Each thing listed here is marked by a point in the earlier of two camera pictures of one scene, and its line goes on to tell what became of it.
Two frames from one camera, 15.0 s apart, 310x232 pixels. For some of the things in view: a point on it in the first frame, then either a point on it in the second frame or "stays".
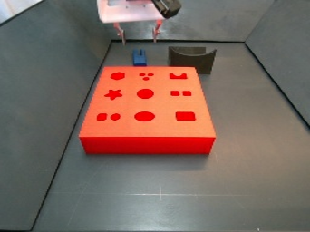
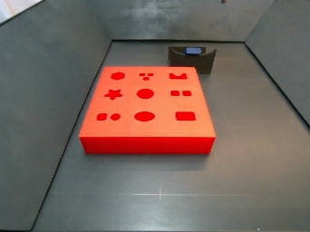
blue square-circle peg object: [139, 57] -> [194, 51]
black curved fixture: [191, 56] stays
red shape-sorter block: [149, 111] stays
